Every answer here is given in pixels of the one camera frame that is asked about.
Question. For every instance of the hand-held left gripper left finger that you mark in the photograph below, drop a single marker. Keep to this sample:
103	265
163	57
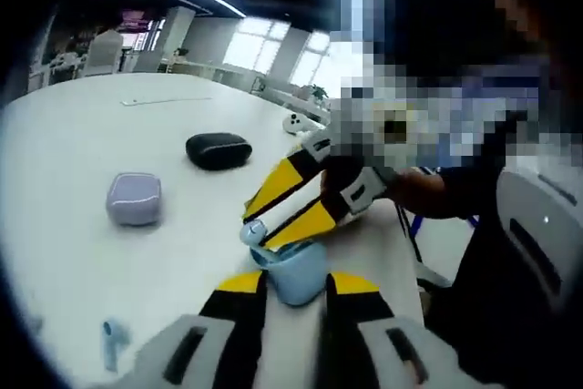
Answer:
237	316

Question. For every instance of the flat white strip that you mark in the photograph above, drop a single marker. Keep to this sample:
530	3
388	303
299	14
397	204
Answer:
136	102

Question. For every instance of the blue earbud case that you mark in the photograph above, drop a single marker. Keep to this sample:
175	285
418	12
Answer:
296	279

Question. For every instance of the small potted plant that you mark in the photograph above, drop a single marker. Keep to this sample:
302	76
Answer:
319	93

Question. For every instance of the white mesh office chair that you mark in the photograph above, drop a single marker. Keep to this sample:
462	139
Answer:
105	54

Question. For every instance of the pink wall screen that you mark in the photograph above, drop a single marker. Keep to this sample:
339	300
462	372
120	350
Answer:
134	20

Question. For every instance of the white table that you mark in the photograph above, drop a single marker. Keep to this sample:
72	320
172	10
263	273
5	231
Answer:
91	270

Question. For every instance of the person's black top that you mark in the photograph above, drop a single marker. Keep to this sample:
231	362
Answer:
478	316

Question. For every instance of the white game controller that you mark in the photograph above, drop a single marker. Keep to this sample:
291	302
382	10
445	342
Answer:
293	124

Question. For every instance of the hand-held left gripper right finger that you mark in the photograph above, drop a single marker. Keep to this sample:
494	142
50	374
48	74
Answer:
355	316

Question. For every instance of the purple earbud case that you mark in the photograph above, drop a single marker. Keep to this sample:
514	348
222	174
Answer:
134	200

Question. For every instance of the blue earbud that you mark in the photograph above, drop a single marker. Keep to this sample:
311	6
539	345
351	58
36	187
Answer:
252	230
111	343

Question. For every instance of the black earbud case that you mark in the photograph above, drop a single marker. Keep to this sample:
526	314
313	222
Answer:
218	152

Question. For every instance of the person's right hand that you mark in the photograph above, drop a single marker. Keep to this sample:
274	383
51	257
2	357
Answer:
421	191

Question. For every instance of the white chest device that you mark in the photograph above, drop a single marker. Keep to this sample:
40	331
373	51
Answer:
524	197

